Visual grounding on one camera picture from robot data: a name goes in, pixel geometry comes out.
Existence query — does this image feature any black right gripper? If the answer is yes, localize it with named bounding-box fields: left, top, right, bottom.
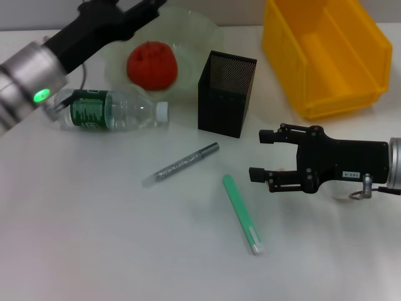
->
left=249, top=123, right=391, bottom=194

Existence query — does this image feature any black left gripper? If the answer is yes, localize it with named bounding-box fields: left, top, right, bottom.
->
left=45, top=0, right=169, bottom=75

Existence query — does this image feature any red apple-shaped object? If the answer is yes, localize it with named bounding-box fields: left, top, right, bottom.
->
left=126, top=41, right=179, bottom=92

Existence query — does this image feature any green pen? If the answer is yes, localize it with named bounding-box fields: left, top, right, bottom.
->
left=222, top=174, right=264, bottom=256

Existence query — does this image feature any green label water bottle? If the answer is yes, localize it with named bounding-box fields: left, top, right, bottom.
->
left=51, top=88, right=170, bottom=132

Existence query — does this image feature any silver glitter pen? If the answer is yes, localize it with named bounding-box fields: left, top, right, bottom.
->
left=141, top=142, right=220, bottom=188

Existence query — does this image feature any green glass fruit plate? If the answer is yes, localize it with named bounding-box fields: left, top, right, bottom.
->
left=100, top=6, right=226, bottom=100

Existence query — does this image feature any black mesh pen holder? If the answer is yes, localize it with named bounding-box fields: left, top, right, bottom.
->
left=197, top=50, right=258, bottom=139

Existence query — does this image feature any yellow plastic bin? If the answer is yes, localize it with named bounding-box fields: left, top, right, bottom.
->
left=261, top=0, right=393, bottom=122

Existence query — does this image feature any left wrist cable with plugs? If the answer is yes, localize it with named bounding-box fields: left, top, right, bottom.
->
left=43, top=61, right=88, bottom=115

